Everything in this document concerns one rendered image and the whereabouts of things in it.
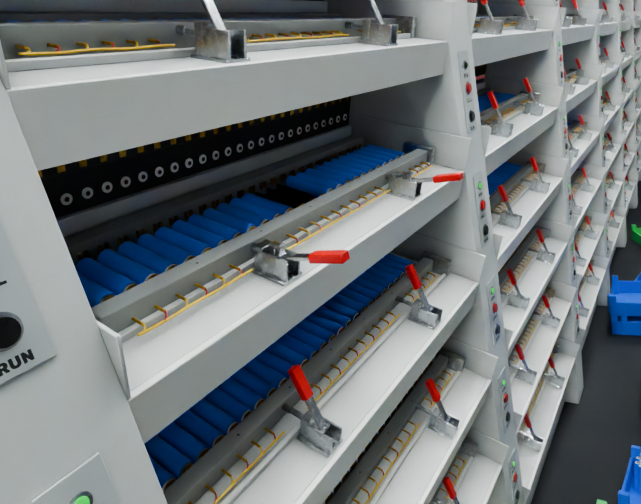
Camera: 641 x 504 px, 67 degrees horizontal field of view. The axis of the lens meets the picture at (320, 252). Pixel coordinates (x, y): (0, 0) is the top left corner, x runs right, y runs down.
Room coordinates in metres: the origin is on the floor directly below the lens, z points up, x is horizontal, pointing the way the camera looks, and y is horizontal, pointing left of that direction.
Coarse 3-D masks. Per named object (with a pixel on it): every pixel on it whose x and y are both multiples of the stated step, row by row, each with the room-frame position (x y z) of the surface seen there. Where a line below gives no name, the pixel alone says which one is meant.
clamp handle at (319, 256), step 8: (280, 248) 0.41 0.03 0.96; (280, 256) 0.42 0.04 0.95; (288, 256) 0.41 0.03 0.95; (296, 256) 0.40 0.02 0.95; (304, 256) 0.40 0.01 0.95; (312, 256) 0.39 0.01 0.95; (320, 256) 0.38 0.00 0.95; (328, 256) 0.38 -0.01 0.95; (336, 256) 0.37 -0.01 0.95; (344, 256) 0.37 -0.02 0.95
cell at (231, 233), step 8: (192, 216) 0.50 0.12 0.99; (200, 216) 0.50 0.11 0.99; (192, 224) 0.49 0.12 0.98; (200, 224) 0.49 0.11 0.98; (208, 224) 0.48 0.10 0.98; (216, 224) 0.48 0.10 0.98; (216, 232) 0.47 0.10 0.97; (224, 232) 0.47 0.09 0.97; (232, 232) 0.46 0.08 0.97; (240, 232) 0.47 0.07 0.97
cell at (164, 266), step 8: (120, 248) 0.43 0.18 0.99; (128, 248) 0.43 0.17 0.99; (136, 248) 0.43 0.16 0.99; (144, 248) 0.43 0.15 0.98; (128, 256) 0.43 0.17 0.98; (136, 256) 0.42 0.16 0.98; (144, 256) 0.42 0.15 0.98; (152, 256) 0.41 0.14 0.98; (160, 256) 0.41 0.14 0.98; (144, 264) 0.41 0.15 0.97; (152, 264) 0.41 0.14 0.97; (160, 264) 0.40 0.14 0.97; (168, 264) 0.40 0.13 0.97; (176, 264) 0.41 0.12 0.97; (160, 272) 0.40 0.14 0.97
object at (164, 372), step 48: (288, 144) 0.70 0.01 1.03; (384, 144) 0.82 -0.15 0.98; (432, 144) 0.77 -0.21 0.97; (144, 192) 0.51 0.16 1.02; (432, 192) 0.64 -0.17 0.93; (336, 240) 0.49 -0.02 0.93; (384, 240) 0.54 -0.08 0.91; (240, 288) 0.40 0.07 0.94; (288, 288) 0.40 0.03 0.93; (336, 288) 0.47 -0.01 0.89; (144, 336) 0.33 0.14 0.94; (192, 336) 0.33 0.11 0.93; (240, 336) 0.35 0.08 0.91; (144, 384) 0.29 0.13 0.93; (192, 384) 0.32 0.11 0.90; (144, 432) 0.28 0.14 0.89
